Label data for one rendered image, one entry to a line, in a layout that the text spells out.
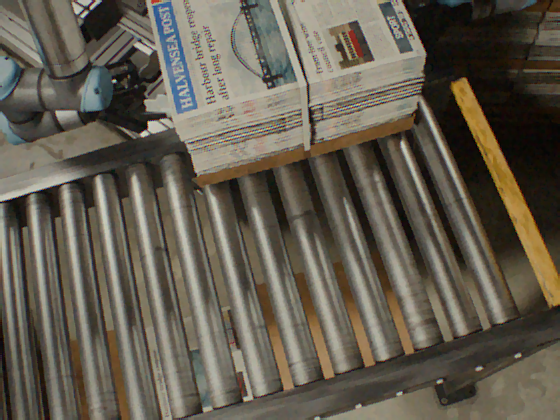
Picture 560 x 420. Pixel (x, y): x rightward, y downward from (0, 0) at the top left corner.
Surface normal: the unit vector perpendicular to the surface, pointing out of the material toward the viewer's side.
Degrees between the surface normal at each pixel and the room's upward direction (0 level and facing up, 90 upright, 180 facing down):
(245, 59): 4
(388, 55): 3
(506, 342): 0
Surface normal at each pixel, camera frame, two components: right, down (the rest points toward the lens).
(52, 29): 0.34, 0.70
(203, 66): -0.07, -0.35
